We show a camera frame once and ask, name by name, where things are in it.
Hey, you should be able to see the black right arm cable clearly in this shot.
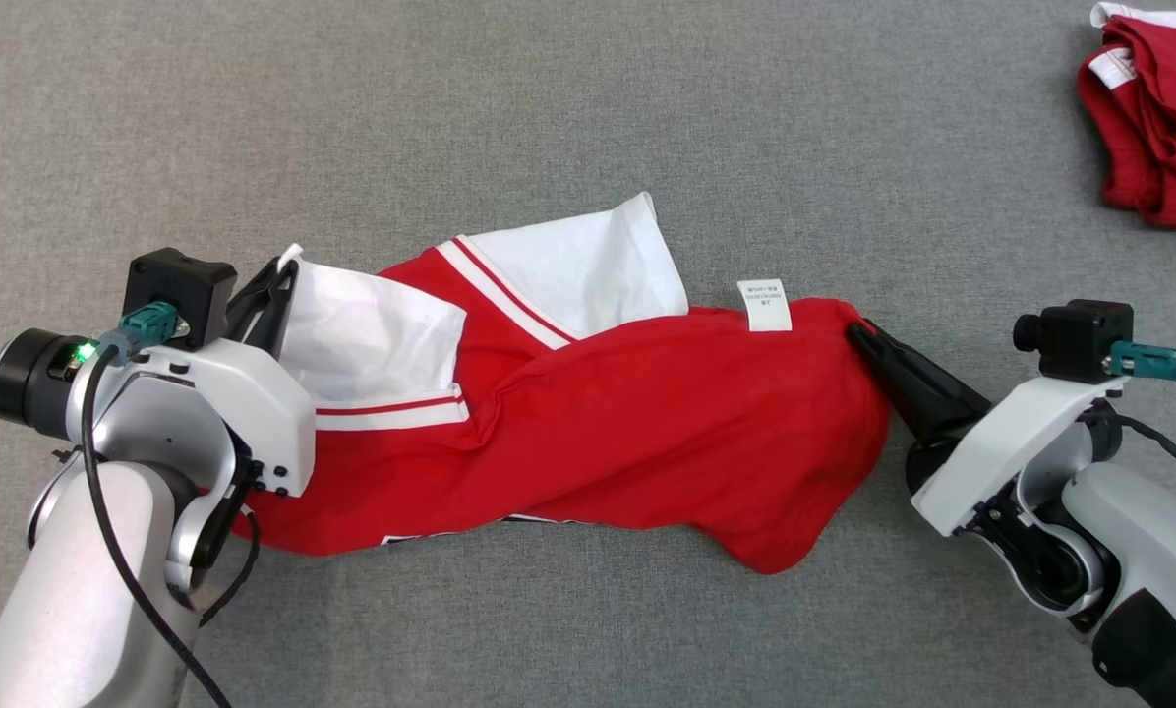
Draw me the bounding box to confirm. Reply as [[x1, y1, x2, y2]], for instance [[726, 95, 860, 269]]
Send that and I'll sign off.
[[1080, 341, 1176, 519]]

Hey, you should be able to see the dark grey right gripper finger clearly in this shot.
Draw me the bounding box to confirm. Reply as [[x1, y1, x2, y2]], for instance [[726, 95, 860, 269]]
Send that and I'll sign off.
[[847, 324, 969, 443], [858, 318, 993, 420]]

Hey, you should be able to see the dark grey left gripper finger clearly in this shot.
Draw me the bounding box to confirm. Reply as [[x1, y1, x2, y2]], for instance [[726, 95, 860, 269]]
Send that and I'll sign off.
[[254, 258, 301, 358], [225, 261, 285, 346]]

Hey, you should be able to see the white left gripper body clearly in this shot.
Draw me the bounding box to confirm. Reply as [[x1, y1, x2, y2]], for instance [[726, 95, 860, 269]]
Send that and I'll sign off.
[[67, 339, 317, 499]]

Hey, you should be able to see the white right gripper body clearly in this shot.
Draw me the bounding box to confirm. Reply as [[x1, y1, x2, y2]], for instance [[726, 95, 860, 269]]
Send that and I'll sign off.
[[905, 374, 1131, 538]]

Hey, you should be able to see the red white basketball jersey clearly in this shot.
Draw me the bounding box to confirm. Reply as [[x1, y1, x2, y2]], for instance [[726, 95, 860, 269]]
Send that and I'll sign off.
[[231, 192, 893, 576]]

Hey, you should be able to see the red shorts white waistband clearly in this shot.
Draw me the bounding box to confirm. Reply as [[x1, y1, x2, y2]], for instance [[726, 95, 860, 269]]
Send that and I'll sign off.
[[1077, 2, 1176, 230]]

